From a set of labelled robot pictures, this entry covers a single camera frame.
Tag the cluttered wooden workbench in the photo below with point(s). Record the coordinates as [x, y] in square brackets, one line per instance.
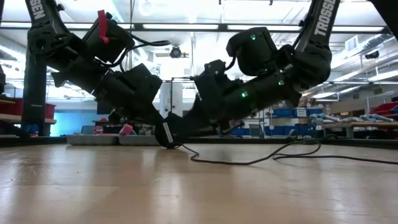
[357, 125]

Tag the black ceiling fixture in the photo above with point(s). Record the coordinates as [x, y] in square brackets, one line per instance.
[371, 54]

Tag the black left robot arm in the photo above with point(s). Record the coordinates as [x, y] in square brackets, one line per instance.
[46, 40]

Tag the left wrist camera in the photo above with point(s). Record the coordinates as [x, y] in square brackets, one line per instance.
[109, 37]

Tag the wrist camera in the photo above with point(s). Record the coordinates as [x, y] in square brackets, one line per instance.
[252, 53]
[109, 37]

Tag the blue storage bins with labels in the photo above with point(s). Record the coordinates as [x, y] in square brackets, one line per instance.
[283, 112]

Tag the black monitor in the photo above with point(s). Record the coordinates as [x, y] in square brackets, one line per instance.
[102, 107]

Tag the hanging black camera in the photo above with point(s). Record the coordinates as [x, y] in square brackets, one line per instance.
[175, 52]

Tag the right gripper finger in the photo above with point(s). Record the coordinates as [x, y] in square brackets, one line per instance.
[196, 124]

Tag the small red clip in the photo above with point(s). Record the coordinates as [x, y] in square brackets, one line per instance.
[103, 26]

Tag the red plastic bin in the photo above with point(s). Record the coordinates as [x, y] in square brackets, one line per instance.
[384, 109]

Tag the black aluminium table frame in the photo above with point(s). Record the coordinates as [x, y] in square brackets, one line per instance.
[34, 102]

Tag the red storage bins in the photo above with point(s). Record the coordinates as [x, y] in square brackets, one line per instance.
[9, 107]

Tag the grey plastic tool case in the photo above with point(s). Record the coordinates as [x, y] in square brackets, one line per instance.
[93, 140]

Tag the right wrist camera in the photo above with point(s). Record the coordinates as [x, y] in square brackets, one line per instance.
[252, 53]

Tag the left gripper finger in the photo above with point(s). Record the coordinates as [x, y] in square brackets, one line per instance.
[155, 115]

